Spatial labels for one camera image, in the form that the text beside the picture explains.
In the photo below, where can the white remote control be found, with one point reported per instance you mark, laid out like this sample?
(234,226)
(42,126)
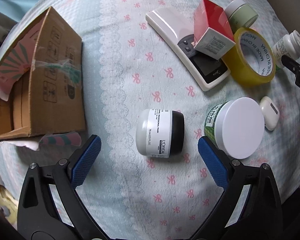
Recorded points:
(177,31)

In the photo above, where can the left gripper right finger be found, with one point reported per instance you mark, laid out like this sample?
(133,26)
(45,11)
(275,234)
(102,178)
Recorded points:
(250,205)

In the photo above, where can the patterned bed sheet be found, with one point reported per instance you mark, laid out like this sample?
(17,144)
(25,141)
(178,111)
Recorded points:
(127,68)

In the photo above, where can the green jar white lid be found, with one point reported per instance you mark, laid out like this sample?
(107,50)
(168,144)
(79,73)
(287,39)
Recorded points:
(236,127)

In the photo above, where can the black white cosmetic jar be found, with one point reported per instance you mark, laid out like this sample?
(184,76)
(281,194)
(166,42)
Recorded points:
(160,133)

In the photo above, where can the yellow tape roll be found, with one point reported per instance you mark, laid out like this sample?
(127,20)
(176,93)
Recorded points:
(251,60)

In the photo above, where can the open cardboard box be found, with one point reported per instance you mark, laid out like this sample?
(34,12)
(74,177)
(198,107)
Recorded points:
(41,80)

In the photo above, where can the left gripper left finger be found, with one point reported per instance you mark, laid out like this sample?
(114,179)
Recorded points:
(38,217)

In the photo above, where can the white earbuds case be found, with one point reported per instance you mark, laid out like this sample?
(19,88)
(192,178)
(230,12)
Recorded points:
(270,112)

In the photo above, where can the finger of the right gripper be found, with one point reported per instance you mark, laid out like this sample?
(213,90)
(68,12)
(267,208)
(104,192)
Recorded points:
(292,65)

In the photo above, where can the light green mud film jar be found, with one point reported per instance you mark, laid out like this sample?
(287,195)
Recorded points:
(240,14)

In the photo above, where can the white pill bottle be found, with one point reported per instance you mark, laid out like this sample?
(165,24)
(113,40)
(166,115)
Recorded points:
(288,45)

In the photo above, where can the red and white carton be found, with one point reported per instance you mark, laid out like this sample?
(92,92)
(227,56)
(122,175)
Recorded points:
(212,32)

